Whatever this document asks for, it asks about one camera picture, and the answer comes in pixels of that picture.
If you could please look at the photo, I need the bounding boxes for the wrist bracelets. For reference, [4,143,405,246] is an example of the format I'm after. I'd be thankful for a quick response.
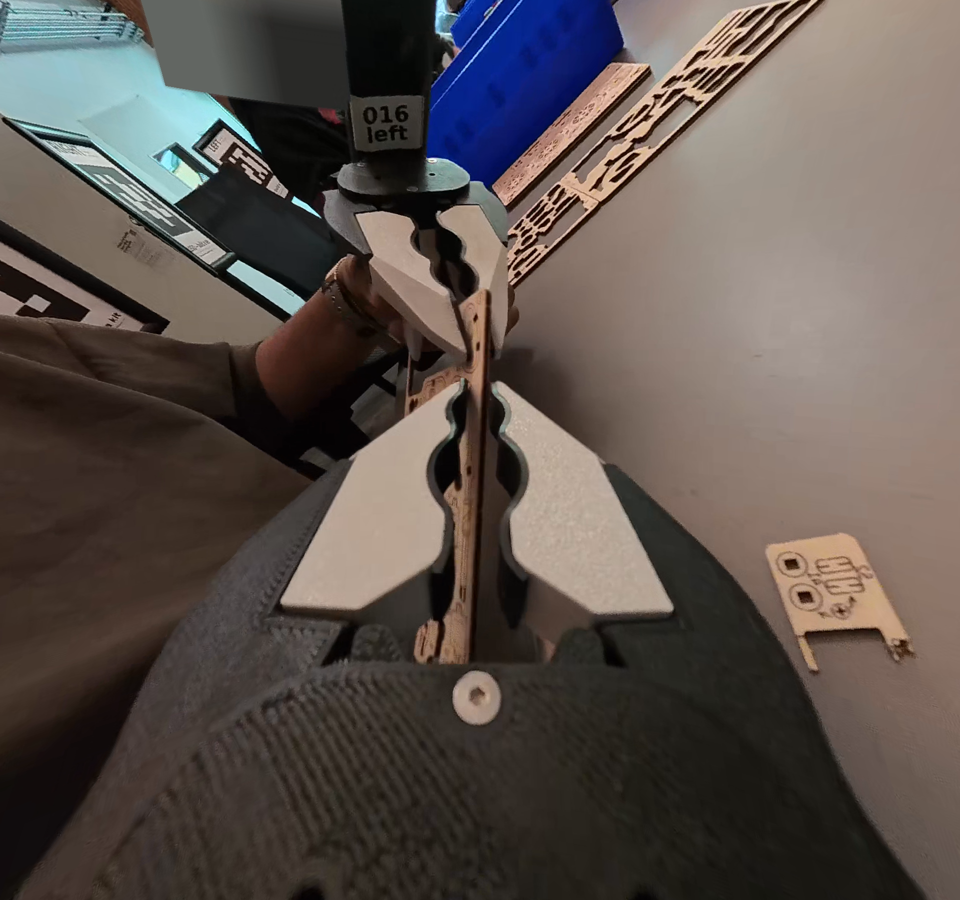
[321,255,380,338]

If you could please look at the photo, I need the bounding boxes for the wooden sheet small cutouts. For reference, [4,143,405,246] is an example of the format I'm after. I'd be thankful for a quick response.
[506,180,601,289]

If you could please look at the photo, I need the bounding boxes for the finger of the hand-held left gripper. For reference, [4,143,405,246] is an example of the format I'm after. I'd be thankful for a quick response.
[437,206,511,297]
[352,210,470,357]

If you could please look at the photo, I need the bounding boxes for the person's left hand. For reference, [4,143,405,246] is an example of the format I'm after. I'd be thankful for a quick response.
[358,262,521,352]

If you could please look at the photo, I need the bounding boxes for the person's left forearm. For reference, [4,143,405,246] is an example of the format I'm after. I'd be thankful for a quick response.
[255,281,357,421]

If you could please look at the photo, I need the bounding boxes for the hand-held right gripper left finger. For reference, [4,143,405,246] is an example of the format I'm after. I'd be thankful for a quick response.
[277,381,462,627]

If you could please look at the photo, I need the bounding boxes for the grey desk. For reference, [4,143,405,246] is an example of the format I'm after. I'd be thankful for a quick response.
[352,0,960,900]

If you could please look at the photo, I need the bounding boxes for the wooden puzzle parts sheet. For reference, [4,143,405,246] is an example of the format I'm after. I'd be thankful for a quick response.
[403,291,498,666]

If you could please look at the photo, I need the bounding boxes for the blue plastic bin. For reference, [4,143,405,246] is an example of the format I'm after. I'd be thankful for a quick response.
[427,0,676,192]

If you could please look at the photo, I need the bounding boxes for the small wooden piece round holes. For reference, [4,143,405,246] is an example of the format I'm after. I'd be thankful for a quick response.
[765,532,915,672]

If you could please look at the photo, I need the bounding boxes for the wooden sheet large cutouts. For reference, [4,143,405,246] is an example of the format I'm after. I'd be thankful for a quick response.
[568,0,826,205]

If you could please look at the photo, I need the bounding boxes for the framed black-white marker poster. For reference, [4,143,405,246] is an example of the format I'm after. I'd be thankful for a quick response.
[0,225,171,335]
[0,116,235,271]
[202,120,291,201]

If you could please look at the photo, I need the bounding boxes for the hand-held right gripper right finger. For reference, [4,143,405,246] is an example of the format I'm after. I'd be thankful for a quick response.
[491,381,675,646]

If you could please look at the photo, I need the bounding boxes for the engraved uncut wooden sheet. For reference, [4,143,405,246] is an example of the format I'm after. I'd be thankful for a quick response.
[491,62,651,208]

